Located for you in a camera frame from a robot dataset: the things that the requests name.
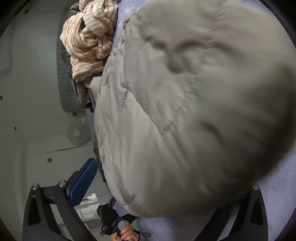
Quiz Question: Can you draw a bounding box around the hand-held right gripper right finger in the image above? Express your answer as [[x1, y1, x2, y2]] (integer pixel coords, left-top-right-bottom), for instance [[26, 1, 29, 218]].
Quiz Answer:
[[196, 184, 269, 241]]

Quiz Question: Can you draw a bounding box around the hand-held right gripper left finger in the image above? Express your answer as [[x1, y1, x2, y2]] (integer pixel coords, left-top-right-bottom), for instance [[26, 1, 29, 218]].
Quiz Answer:
[[22, 158, 98, 241]]

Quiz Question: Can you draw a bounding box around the beige puffer jacket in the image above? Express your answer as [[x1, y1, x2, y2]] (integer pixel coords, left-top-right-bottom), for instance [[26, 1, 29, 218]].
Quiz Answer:
[[89, 0, 296, 219]]

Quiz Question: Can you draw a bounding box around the person's left hand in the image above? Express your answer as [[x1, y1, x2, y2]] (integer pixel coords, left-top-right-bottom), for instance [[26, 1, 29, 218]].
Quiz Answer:
[[110, 220, 137, 241]]

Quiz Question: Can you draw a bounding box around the white wardrobe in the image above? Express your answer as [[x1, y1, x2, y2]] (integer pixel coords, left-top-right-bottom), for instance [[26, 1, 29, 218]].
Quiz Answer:
[[11, 139, 116, 241]]

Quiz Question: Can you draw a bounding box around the white electric fan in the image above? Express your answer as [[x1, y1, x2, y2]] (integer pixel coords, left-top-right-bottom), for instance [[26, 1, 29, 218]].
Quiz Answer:
[[67, 122, 92, 145]]

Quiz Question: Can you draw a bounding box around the brown fuzzy garment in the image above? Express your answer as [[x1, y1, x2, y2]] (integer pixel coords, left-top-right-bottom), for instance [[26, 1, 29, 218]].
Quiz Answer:
[[60, 2, 93, 110]]

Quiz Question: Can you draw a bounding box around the grey quilted headboard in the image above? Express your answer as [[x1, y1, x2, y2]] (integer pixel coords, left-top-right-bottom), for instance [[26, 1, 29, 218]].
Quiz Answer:
[[57, 8, 79, 114]]

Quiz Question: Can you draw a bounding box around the cream striped fleece robe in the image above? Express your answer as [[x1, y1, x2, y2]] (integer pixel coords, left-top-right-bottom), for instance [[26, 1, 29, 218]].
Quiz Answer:
[[60, 0, 119, 82]]

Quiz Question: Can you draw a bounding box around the black wrist strap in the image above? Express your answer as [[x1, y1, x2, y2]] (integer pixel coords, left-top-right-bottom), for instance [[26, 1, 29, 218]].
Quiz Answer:
[[133, 228, 151, 237]]

